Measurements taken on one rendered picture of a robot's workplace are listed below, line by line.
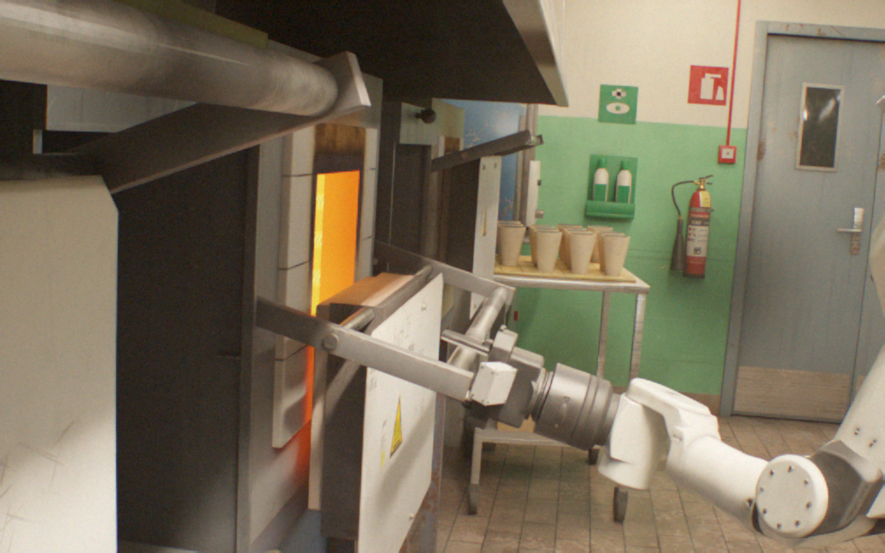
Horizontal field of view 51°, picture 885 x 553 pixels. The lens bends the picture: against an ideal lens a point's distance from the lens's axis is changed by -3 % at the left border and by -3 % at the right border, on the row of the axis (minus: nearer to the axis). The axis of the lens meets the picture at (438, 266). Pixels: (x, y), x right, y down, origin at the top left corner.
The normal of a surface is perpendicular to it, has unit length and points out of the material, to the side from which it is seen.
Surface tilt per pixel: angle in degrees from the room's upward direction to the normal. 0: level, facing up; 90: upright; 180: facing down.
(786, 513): 79
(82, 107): 90
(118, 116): 90
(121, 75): 133
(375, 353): 90
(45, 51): 118
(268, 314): 90
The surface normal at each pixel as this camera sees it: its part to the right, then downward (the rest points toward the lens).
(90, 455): 0.99, 0.08
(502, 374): 0.74, 0.34
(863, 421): -0.82, -0.17
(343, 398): -0.14, 0.12
